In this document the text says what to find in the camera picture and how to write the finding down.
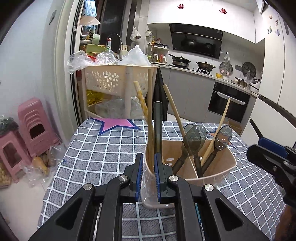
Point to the black wok with lid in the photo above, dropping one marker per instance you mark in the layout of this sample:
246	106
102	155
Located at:
180	61

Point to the black chair back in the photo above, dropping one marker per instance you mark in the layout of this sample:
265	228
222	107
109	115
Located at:
159	93

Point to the white refrigerator with magnets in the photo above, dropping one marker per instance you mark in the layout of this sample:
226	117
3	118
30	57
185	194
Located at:
273	114

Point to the beige flower-pattern storage cart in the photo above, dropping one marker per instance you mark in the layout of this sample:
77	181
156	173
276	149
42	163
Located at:
118	80

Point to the beige utensil holder basket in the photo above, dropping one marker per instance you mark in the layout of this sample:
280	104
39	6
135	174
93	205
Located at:
221	166

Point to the floral patterned wooden chopstick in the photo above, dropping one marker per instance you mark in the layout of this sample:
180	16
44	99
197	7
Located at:
141	99

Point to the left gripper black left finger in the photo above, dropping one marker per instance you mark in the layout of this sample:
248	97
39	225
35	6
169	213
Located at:
95	213

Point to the dark-handled steel utensil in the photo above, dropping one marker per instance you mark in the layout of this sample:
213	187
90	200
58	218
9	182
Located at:
158	125

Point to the pink plastic stool stack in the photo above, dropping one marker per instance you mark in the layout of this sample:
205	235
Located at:
35	127

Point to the dark pot on stove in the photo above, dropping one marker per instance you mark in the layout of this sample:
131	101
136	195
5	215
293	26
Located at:
205	66

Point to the black range hood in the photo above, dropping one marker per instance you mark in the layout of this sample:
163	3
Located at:
196	39

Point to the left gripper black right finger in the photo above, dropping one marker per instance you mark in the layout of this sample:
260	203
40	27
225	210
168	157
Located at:
202	213

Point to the grey checked star tablecloth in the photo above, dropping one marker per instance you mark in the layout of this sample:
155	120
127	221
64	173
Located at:
96	158

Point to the dark-handled steel spoon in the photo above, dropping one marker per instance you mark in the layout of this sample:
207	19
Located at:
192	148
221	141
189	132

